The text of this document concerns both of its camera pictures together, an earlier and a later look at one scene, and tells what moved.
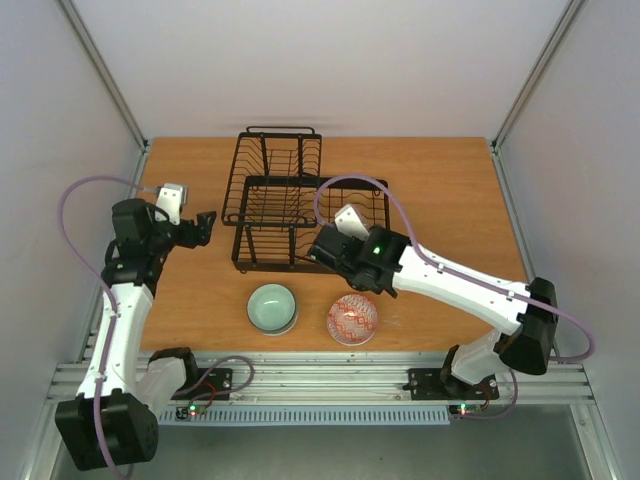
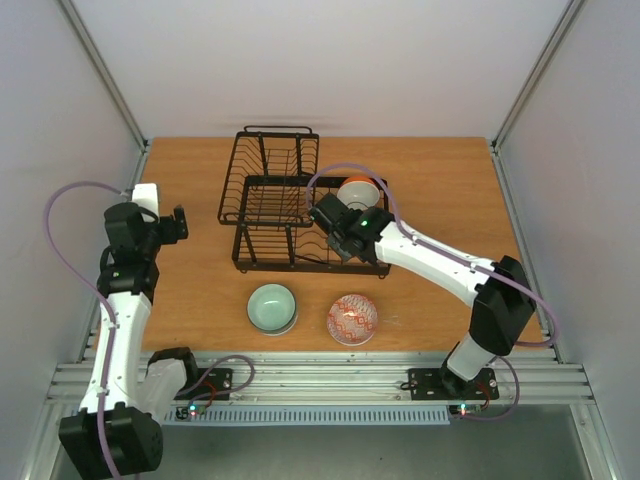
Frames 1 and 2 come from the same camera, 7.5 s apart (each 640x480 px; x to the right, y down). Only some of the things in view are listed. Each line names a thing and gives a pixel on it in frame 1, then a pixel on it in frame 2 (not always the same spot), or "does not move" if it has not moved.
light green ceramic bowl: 272,309 does not move
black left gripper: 204,230 to 174,234
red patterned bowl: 352,320 does not move
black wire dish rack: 278,201 does not move
